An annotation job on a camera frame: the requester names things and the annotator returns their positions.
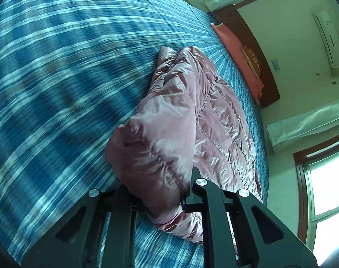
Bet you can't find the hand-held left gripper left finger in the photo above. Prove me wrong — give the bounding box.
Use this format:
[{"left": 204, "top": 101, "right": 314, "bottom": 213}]
[{"left": 32, "top": 188, "right": 138, "bottom": 268}]

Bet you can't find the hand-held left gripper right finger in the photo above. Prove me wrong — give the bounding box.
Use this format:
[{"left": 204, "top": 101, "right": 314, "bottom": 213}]
[{"left": 181, "top": 167, "right": 318, "bottom": 268}]

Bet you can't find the pink puffer jacket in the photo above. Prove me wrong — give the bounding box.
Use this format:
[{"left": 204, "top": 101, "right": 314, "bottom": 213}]
[{"left": 106, "top": 46, "right": 263, "bottom": 254}]

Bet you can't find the window with wooden trim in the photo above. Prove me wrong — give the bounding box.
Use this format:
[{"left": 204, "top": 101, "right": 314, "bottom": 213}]
[{"left": 294, "top": 137, "right": 339, "bottom": 257}]

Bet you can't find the wooden headboard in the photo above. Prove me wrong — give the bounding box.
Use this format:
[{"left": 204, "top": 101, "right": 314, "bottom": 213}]
[{"left": 214, "top": 7, "right": 281, "bottom": 108}]

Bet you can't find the small brown patterned cushion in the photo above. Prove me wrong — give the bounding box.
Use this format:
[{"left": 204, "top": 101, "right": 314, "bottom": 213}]
[{"left": 241, "top": 45, "right": 261, "bottom": 77}]

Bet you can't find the orange pillow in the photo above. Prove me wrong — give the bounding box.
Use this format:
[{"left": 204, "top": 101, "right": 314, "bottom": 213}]
[{"left": 211, "top": 23, "right": 264, "bottom": 107}]

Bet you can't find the bed with blue plaid sheet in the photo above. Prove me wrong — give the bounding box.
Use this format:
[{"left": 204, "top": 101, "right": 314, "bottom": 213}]
[{"left": 0, "top": 0, "right": 270, "bottom": 268}]

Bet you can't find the white wall air conditioner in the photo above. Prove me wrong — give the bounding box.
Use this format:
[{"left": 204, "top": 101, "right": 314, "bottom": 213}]
[{"left": 312, "top": 10, "right": 339, "bottom": 68}]

